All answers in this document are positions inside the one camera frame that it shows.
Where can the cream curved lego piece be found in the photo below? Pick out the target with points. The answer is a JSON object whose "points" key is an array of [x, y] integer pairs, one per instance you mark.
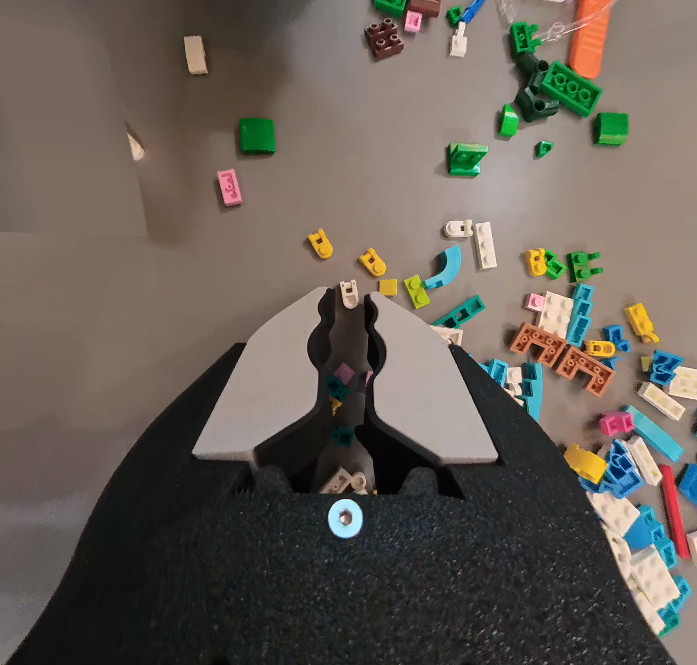
{"points": [[195, 55]]}

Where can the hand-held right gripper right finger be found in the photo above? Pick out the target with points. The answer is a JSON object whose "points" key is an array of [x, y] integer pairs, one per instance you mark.
{"points": [[430, 398]]}

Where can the reddish brown lego cylinder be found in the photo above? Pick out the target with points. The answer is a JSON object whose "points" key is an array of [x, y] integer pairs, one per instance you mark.
{"points": [[426, 1]]}

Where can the green curved lego slope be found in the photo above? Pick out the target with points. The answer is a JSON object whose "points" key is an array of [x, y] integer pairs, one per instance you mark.
{"points": [[256, 136], [610, 129]]}

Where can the green studded lego piece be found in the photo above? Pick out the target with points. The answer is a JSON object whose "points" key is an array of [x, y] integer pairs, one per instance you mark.
{"points": [[524, 38]]}

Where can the pile of colourful lego pieces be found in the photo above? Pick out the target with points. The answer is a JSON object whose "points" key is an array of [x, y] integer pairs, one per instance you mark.
{"points": [[555, 311]]}

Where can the lime lego plate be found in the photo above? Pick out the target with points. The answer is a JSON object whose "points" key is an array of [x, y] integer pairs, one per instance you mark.
{"points": [[416, 292]]}

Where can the light blue lego arch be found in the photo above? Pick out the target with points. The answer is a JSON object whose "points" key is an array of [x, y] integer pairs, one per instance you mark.
{"points": [[449, 264]]}

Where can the bright green lego wedge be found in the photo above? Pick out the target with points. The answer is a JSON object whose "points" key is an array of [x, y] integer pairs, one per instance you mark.
{"points": [[507, 121]]}

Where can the white lego bar holder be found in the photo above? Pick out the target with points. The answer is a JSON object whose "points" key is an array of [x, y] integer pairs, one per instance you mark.
{"points": [[458, 41]]}

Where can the blue lego rod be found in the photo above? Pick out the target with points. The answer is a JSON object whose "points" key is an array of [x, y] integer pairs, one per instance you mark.
{"points": [[475, 4]]}

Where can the green lego bracket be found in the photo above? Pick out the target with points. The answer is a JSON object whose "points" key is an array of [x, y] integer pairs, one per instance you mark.
{"points": [[465, 159]]}

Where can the orange lego brick separator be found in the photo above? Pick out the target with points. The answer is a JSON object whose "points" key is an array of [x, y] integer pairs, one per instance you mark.
{"points": [[593, 22]]}

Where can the yellow lego clip piece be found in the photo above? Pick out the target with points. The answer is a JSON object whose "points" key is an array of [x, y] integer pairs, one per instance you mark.
{"points": [[320, 244], [373, 262]]}

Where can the yellow square lego tile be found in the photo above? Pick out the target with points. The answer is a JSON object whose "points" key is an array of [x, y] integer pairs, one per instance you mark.
{"points": [[387, 287]]}

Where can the green lego plate with holes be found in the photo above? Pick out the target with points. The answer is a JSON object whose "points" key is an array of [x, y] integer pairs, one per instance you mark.
{"points": [[572, 88]]}

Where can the small pink lego plate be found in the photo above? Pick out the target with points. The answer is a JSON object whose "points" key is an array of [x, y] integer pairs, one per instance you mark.
{"points": [[413, 21]]}

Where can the dark green lego connector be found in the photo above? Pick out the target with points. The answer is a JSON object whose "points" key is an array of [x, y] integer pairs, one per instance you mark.
{"points": [[536, 106], [531, 71]]}

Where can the small green lego stud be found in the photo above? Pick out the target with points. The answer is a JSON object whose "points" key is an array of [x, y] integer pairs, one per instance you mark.
{"points": [[453, 15]]}

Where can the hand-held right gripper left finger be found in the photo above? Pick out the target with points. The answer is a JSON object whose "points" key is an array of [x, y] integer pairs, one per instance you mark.
{"points": [[261, 398]]}

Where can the dark brown lego brick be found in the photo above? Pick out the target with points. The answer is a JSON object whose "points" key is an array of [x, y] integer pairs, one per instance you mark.
{"points": [[384, 39]]}

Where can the long white lego plate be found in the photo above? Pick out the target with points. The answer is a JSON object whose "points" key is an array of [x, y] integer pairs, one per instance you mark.
{"points": [[484, 245]]}

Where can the small green lego wedge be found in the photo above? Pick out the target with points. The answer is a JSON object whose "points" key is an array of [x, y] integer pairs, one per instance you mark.
{"points": [[543, 149]]}

